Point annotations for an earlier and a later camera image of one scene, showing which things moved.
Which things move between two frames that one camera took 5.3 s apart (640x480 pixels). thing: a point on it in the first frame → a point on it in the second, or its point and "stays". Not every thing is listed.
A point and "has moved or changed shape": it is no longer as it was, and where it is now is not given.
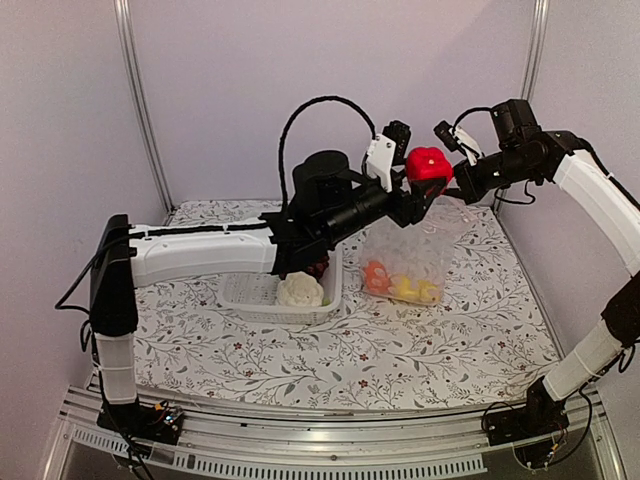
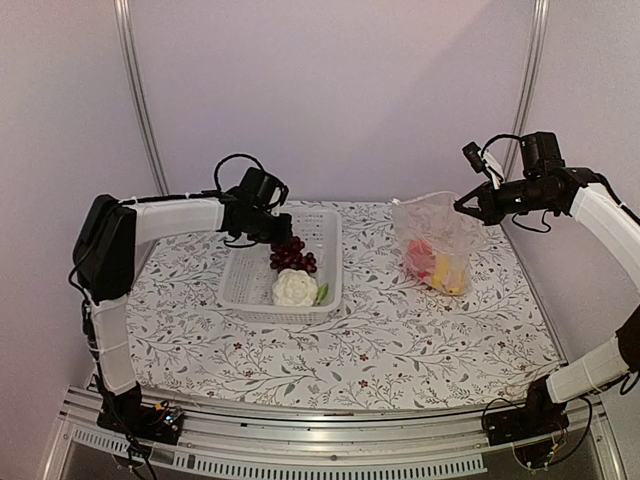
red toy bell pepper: [428, 163] → [421, 255]
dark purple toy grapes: [317, 269] has moved or changed shape
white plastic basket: [253, 296] stays
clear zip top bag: [411, 263] has moved or changed shape
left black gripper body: [409, 205] → [261, 229]
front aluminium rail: [291, 443] stays
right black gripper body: [477, 187] → [497, 211]
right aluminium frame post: [536, 37] stays
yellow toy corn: [422, 295] → [453, 282]
